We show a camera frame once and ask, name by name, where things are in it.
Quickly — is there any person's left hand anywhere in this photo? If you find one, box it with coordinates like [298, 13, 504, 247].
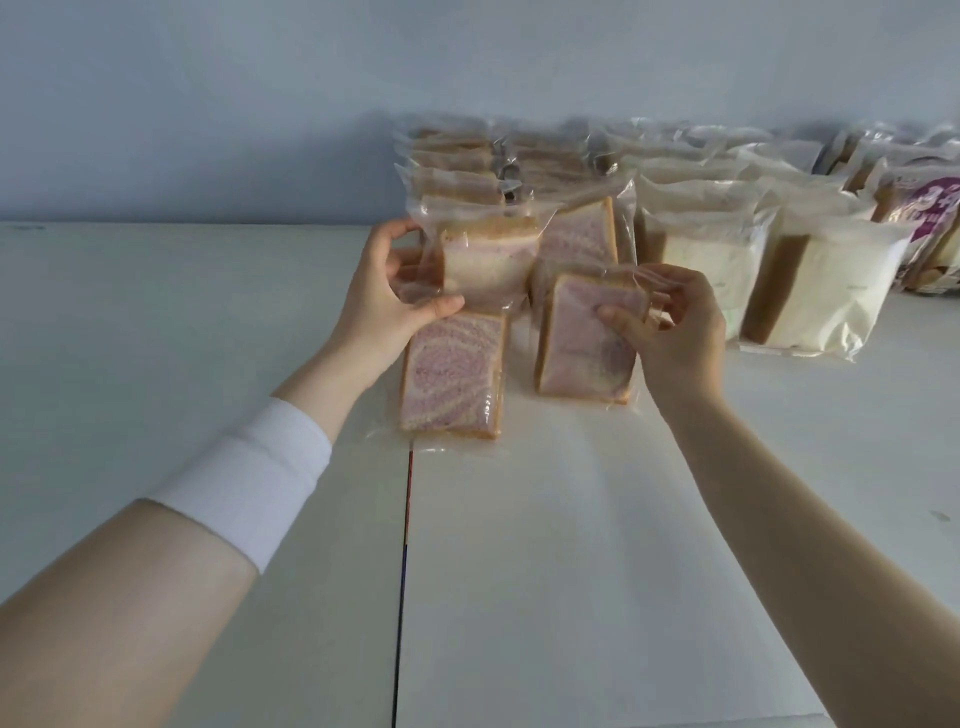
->
[326, 217, 466, 376]

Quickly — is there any person's right hand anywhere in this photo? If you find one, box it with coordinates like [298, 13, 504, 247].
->
[596, 262, 727, 410]

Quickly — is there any purple swirl bread packet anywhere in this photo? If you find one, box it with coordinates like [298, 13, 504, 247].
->
[371, 296, 513, 453]
[528, 262, 674, 412]

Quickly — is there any stack of purple swirl packs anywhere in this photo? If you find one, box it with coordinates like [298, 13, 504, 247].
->
[393, 112, 640, 316]

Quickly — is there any row of clear bread packs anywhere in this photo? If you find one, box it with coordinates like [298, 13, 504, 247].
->
[633, 119, 920, 365]

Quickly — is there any white metal shelf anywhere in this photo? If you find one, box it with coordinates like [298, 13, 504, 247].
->
[0, 221, 960, 728]

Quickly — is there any row of purple label packs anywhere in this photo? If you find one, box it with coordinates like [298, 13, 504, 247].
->
[821, 127, 960, 298]

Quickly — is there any person's right forearm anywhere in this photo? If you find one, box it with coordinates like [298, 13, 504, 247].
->
[652, 389, 960, 728]

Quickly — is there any person's left forearm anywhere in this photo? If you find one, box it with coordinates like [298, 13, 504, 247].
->
[0, 341, 376, 728]

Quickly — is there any white arm sleeve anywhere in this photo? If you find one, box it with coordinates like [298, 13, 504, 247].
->
[146, 397, 334, 575]

